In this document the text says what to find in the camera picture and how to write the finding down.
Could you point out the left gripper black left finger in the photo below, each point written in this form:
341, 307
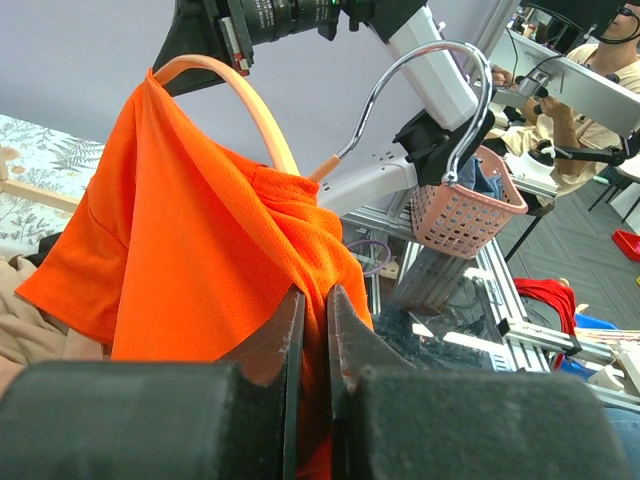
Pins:
235, 418

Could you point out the orange wavy hanger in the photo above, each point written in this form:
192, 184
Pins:
274, 139

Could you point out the beige garment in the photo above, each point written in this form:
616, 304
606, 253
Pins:
29, 335

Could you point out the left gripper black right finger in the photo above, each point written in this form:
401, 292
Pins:
394, 421

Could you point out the orange t shirt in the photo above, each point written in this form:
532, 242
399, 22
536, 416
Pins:
180, 249

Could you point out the pink plastic basket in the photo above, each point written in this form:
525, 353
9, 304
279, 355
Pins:
459, 221

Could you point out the aluminium rail frame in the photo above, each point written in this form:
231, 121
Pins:
444, 312

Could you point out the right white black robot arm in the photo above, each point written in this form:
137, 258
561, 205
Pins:
211, 42

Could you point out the wooden clothes rack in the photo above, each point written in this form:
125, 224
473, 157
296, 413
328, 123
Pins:
36, 194

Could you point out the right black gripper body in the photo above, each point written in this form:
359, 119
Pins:
250, 23

